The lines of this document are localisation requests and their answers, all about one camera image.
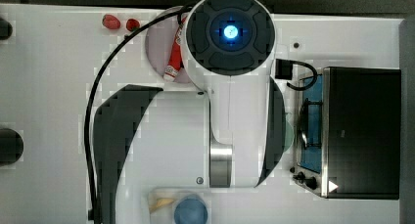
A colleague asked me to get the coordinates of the black toaster oven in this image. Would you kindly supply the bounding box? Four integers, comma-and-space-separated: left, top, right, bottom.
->
291, 67, 401, 200

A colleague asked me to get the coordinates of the grey round plate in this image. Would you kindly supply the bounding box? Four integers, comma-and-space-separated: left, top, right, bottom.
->
145, 14, 191, 84

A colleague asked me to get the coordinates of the black round pan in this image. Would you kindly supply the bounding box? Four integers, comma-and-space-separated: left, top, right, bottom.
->
0, 128, 23, 166

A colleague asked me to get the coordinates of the blue cup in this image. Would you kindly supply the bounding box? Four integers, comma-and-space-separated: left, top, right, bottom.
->
173, 195, 208, 224

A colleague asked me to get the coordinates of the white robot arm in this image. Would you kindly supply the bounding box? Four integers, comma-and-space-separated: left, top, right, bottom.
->
93, 0, 285, 224

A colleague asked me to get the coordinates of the dark red strawberry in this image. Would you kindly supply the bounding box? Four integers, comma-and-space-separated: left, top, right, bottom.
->
126, 19, 141, 32

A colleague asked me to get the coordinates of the light red strawberry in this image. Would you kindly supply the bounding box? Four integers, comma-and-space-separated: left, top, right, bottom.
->
102, 14, 120, 30

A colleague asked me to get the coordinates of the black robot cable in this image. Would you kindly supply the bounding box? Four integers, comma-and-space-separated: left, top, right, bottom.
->
83, 2, 197, 224

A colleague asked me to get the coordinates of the red ketchup bottle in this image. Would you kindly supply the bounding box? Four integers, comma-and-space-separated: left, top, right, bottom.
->
163, 19, 185, 81

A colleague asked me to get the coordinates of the yellow banana toy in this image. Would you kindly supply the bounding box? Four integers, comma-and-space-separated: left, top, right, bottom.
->
148, 193, 177, 213

